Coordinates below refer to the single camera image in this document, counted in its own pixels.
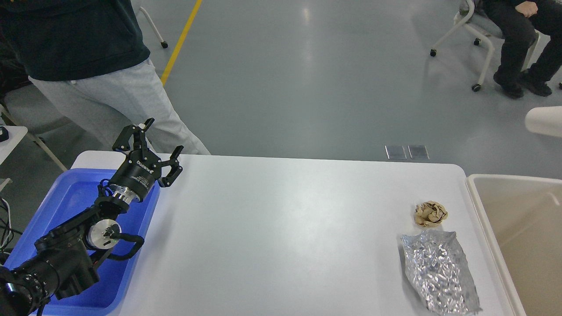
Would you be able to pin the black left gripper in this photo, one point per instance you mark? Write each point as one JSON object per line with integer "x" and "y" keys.
{"x": 136, "y": 176}

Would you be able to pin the paper cup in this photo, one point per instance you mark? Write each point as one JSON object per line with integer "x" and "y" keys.
{"x": 545, "y": 121}

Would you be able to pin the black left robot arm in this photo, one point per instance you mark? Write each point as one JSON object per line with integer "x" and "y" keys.
{"x": 69, "y": 255}

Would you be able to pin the standing person grey trousers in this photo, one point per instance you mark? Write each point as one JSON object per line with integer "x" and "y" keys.
{"x": 89, "y": 59}

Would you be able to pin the white chair leg with caster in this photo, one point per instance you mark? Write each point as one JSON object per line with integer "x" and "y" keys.
{"x": 145, "y": 13}

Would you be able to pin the white side table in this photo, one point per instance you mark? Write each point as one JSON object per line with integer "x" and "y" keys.
{"x": 11, "y": 136}

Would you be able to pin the right metal floor plate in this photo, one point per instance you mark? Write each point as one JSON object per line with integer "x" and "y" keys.
{"x": 418, "y": 152}

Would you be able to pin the crumpled brown paper ball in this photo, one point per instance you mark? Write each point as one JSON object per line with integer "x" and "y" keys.
{"x": 430, "y": 214}

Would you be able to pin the crumpled silver foil bag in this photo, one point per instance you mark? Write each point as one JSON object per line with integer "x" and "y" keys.
{"x": 437, "y": 268}

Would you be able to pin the white rolling chair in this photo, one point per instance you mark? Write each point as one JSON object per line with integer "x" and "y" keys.
{"x": 471, "y": 17}

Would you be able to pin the beige plastic bin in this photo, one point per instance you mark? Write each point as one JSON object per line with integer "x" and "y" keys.
{"x": 521, "y": 217}

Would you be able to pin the seated person in black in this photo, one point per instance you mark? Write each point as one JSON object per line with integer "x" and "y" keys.
{"x": 519, "y": 20}

